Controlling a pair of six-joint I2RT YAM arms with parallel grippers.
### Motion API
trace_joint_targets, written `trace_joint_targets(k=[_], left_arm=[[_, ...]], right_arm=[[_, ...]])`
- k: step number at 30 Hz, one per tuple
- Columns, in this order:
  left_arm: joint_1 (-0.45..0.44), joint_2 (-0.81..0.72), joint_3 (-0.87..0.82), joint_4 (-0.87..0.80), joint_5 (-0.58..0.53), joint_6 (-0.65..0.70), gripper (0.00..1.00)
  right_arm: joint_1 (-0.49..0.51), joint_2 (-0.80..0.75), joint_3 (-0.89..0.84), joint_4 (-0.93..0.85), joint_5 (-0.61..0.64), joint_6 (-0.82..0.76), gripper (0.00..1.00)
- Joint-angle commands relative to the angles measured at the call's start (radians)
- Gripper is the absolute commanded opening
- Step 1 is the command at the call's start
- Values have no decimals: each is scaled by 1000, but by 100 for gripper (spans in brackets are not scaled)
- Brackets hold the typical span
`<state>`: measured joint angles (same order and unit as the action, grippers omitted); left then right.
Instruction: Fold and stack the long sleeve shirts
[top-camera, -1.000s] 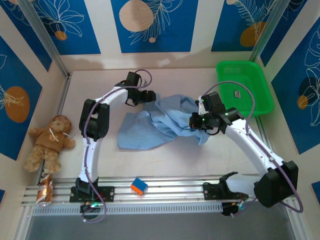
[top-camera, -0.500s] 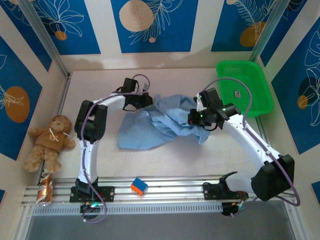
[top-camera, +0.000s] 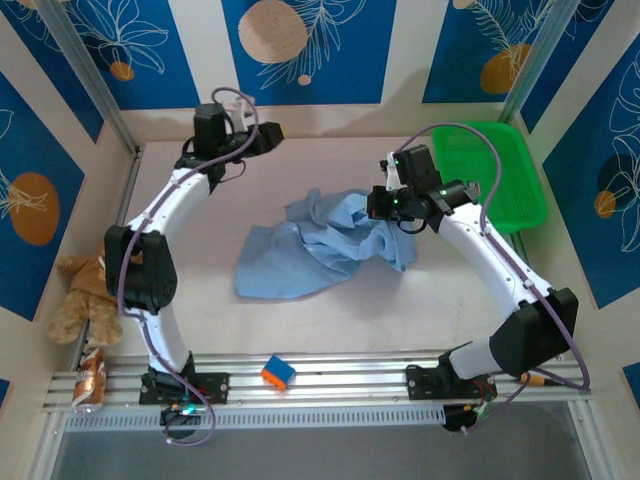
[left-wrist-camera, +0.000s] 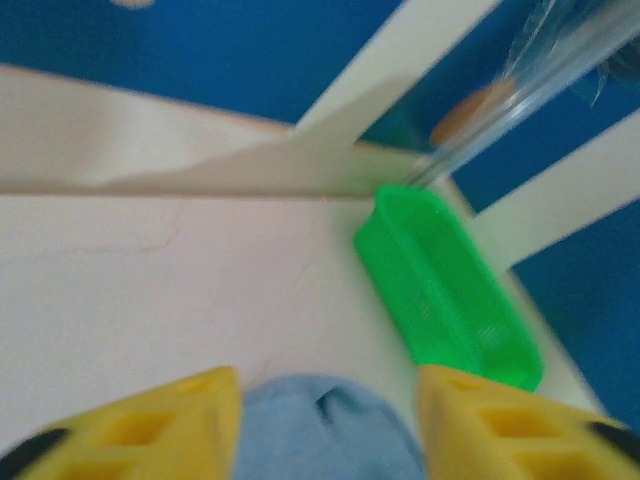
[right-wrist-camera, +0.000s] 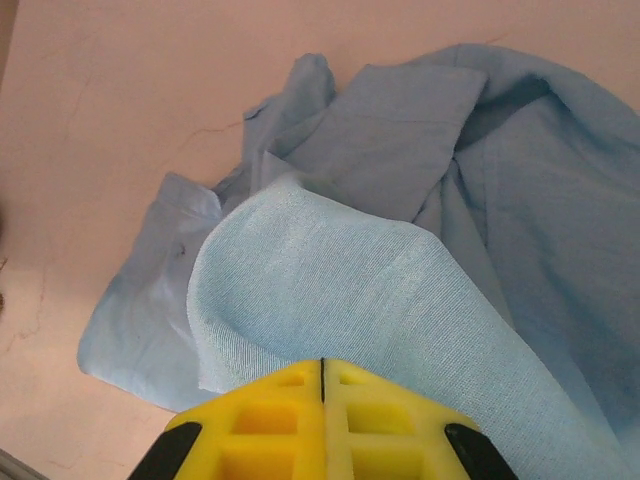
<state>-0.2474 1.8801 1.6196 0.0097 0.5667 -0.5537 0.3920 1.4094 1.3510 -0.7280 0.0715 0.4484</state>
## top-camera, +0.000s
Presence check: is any blue orange block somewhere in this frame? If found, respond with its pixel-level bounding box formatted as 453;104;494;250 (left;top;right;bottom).
260;353;296;392

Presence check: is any aluminium frame post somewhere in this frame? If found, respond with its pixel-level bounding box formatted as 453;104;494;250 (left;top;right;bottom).
37;0;144;157
501;0;574;124

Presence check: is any brown teddy bear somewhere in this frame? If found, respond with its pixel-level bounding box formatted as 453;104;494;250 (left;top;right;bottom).
47;239;126;347

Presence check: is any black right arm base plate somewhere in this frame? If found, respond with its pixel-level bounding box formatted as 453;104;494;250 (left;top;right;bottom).
404;363;499;402

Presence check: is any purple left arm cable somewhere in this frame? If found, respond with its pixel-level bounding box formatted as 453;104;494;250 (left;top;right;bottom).
115;87;261;447

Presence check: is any green plastic basket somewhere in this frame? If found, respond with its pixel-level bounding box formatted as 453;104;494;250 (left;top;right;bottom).
430;121;550;236

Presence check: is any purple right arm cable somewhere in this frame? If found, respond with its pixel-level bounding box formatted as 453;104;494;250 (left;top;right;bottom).
397;123;592;436

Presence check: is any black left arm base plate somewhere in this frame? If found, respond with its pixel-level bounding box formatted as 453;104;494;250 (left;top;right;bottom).
138;369;231;406

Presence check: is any black controller board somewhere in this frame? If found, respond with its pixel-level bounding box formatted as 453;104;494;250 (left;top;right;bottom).
159;403;202;430
442;402;497;434

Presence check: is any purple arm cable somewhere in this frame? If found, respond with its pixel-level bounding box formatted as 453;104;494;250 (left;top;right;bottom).
115;87;261;447
397;123;592;436

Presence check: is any aluminium rail frame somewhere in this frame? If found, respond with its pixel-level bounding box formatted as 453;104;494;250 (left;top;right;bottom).
42;349;594;416

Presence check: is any white slotted cable duct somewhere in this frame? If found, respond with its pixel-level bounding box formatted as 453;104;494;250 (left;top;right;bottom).
64;403;446;434

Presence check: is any light blue long sleeve shirt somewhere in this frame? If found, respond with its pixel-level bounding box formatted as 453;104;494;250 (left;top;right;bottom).
233;187;420;300

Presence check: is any crumpled orange snack can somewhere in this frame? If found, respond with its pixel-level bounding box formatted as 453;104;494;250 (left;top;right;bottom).
72;347;109;414

